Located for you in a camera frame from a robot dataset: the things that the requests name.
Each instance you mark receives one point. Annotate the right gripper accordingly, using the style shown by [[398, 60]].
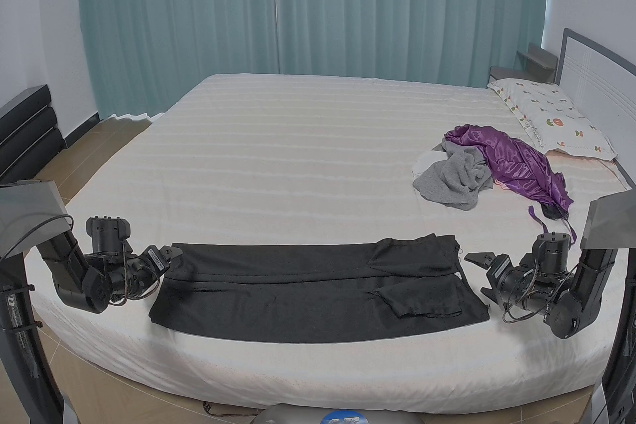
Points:
[[502, 270]]

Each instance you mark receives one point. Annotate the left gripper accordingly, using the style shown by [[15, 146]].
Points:
[[156, 260]]

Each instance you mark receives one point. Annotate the black T-shirt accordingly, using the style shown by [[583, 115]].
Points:
[[298, 293]]

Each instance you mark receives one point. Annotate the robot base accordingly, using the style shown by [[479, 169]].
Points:
[[293, 416]]

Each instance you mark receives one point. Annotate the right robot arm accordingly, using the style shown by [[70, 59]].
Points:
[[608, 223]]

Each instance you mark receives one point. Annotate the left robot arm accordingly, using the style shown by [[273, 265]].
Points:
[[30, 213]]

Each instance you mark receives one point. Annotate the bed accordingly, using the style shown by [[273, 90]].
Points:
[[298, 129]]

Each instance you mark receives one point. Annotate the pink garment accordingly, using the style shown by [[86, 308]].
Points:
[[499, 184]]

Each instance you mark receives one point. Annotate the black lace garment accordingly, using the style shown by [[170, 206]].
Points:
[[554, 211]]

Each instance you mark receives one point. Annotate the grey garment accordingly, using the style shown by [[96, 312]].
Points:
[[452, 181]]

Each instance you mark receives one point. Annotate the purple satin garment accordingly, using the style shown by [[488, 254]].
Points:
[[516, 158]]

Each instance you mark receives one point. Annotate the white garment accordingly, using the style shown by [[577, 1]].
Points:
[[425, 163]]

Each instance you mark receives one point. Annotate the white printed pillow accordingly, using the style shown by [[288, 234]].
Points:
[[551, 114]]

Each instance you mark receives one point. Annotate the black chest of drawers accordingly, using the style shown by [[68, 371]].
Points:
[[30, 134]]

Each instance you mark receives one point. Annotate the grey bedside table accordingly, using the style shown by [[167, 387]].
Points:
[[536, 58]]

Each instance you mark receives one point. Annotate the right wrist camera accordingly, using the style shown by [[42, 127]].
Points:
[[526, 260]]

